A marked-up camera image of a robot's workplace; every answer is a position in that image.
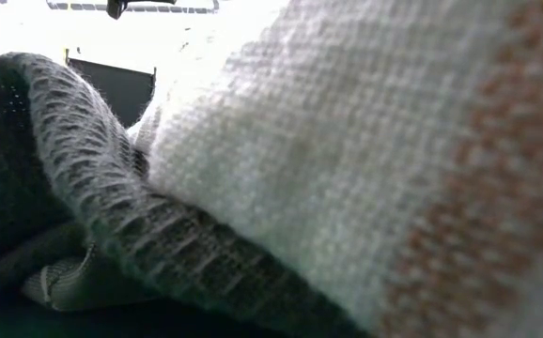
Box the white towel with orange stripes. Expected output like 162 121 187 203
128 0 543 338

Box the black upright panel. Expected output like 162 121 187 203
66 54 157 129

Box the dark grey waffle towel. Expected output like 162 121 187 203
0 51 376 338

